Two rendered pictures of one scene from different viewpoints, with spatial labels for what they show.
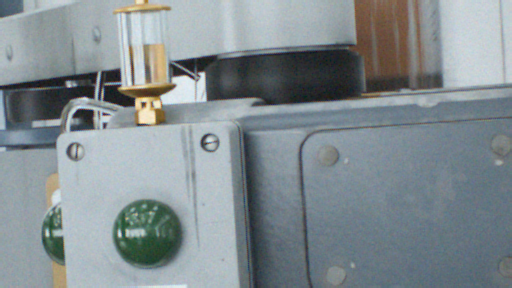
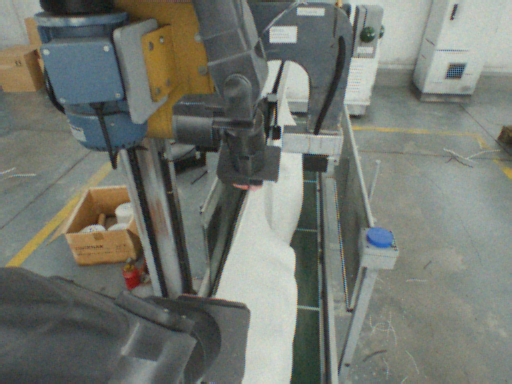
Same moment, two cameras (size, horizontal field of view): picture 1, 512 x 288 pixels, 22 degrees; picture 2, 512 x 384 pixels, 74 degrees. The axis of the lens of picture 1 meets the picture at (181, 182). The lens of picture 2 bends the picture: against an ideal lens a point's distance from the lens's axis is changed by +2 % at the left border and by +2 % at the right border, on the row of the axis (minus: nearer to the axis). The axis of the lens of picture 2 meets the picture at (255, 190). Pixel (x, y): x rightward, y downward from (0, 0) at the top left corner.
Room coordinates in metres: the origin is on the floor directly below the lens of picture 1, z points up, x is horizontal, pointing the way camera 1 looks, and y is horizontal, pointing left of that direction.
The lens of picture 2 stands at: (0.84, 0.76, 1.41)
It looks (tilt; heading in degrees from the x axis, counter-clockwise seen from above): 35 degrees down; 268
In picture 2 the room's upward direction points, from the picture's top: straight up
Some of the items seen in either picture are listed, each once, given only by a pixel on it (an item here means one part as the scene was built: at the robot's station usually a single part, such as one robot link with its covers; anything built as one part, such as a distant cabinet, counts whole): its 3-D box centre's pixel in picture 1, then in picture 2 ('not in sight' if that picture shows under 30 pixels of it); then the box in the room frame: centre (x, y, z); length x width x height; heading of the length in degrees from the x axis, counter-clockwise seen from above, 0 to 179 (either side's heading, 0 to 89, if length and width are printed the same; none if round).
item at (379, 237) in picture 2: not in sight; (379, 238); (0.51, 0.16, 0.84); 0.06 x 0.06 x 0.02
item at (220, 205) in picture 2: not in sight; (234, 178); (0.89, -0.61, 0.54); 1.05 x 0.02 x 0.41; 80
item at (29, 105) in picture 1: (79, 105); (78, 1); (1.12, 0.08, 1.35); 0.12 x 0.12 x 0.04
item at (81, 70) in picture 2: not in sight; (89, 76); (1.09, 0.18, 1.25); 0.10 x 0.08 x 0.12; 15
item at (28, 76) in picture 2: not in sight; (25, 67); (3.73, -3.94, 0.22); 0.60 x 0.40 x 0.45; 92
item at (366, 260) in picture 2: not in sight; (376, 248); (0.51, 0.16, 0.81); 0.08 x 0.08 x 0.06; 80
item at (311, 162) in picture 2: not in sight; (321, 159); (0.64, 0.01, 0.98); 0.09 x 0.05 x 0.05; 170
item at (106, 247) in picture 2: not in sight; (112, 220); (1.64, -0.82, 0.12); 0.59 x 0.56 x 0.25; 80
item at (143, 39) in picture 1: (144, 48); not in sight; (0.65, 0.01, 1.37); 0.03 x 0.02 x 0.03; 80
